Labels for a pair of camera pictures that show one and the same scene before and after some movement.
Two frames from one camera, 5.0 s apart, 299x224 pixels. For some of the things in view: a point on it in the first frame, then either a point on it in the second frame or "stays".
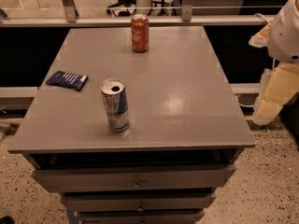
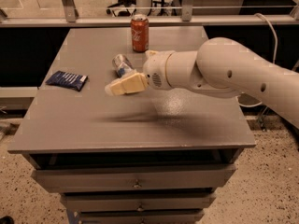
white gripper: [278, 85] to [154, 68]
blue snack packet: [64, 78] stays
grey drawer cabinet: [185, 135] stays
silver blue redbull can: [115, 94] to [121, 64]
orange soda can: [140, 33] stays
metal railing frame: [68, 17] stays
